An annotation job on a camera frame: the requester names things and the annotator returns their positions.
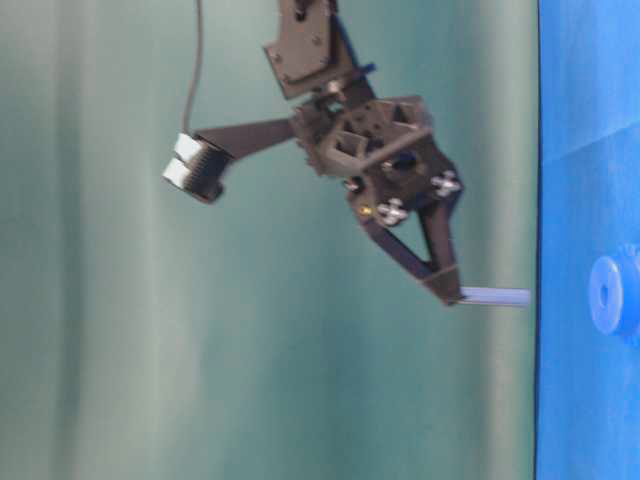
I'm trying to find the blue-grey cylindrical shaft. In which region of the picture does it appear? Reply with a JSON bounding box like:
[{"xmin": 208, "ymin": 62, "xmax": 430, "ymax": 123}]
[{"xmin": 459, "ymin": 287, "xmax": 531, "ymax": 307}]

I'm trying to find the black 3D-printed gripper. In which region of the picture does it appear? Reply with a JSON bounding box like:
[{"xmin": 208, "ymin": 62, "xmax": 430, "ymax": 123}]
[{"xmin": 291, "ymin": 79, "xmax": 463, "ymax": 305}]

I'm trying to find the small blue gear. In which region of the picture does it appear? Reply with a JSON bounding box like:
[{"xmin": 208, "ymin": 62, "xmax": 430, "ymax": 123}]
[{"xmin": 588, "ymin": 244, "xmax": 639, "ymax": 348}]

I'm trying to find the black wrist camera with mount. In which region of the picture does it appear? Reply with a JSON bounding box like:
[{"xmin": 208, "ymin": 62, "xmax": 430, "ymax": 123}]
[{"xmin": 162, "ymin": 118, "xmax": 294, "ymax": 204}]

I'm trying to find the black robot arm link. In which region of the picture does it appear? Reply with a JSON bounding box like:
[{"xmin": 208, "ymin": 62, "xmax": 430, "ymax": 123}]
[{"xmin": 264, "ymin": 0, "xmax": 374, "ymax": 100}]

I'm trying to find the grey camera cable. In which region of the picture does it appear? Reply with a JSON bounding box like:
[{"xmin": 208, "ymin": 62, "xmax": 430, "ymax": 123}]
[{"xmin": 180, "ymin": 0, "xmax": 204, "ymax": 135}]

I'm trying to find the blue table mat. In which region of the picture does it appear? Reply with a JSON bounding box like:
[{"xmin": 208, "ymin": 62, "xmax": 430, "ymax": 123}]
[{"xmin": 535, "ymin": 1, "xmax": 639, "ymax": 479}]

